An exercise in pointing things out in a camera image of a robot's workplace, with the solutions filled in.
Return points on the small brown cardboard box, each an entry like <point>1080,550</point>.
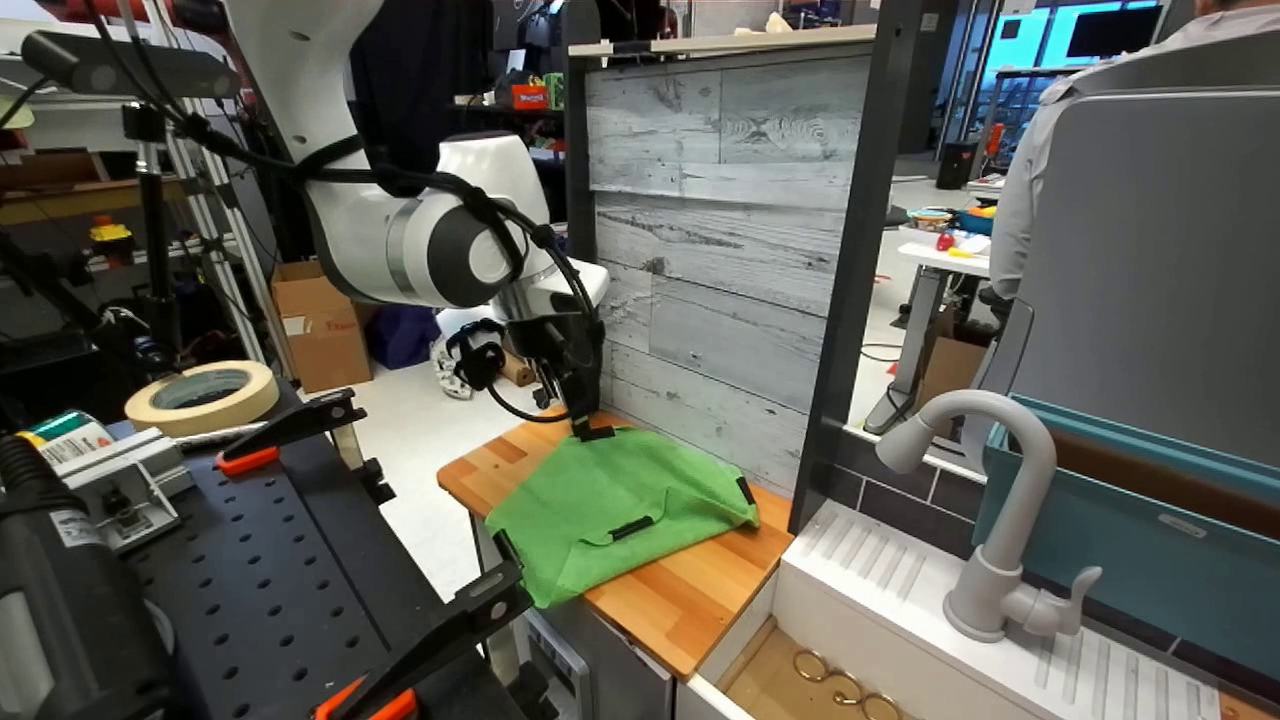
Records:
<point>950,371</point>

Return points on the white sink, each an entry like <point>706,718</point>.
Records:
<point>864,587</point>

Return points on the white teal label box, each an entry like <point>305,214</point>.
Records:
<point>64,441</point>

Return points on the black camera stand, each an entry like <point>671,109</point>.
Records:
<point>158,224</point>

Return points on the wide black frame post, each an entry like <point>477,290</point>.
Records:
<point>854,292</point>

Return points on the large black orange clamp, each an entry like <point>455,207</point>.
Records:
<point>455,627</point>

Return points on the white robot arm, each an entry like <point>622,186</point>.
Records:
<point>385,242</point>

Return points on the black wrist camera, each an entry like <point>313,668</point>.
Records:
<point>477,353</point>

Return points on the tall cardboard box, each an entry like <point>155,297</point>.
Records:
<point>319,341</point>

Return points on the grey faucet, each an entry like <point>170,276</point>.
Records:
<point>994,587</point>

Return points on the white black floor device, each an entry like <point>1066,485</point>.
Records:
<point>440,375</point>

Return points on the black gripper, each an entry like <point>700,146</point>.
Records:
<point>562,344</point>

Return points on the blue bag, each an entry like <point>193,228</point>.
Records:
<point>400,339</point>

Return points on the black machine housing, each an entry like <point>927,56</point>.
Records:
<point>64,603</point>

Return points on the grey chair back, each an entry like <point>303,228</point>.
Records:
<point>1161,267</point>

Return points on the grey wood plank panel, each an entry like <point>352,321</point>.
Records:
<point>720,267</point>

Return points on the black stereo camera bar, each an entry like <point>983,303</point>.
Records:
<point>121,65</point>

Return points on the teal cabinet front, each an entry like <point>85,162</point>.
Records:
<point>1133,561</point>

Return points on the blue lit monitor screen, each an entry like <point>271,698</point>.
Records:
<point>1053,40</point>

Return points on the silver tripod legs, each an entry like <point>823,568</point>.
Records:
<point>221,224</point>

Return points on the grey metal bracket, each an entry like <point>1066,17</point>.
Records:
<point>126,496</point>

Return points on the person in grey shirt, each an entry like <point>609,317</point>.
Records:
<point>1022,224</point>

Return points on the small black orange clamp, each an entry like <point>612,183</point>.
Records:
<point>286,429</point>

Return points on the black storage shelf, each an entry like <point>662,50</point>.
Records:
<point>524,114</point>

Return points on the small red toy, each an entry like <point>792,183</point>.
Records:
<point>947,242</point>

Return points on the white table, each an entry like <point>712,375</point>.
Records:
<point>954,258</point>

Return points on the black perforated board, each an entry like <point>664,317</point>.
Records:
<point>264,587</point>

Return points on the beige masking tape roll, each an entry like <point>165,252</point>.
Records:
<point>144,411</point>

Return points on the thin black frame post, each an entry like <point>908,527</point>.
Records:
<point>581,186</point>

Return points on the green towel with black tags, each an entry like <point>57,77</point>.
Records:
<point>602,500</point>

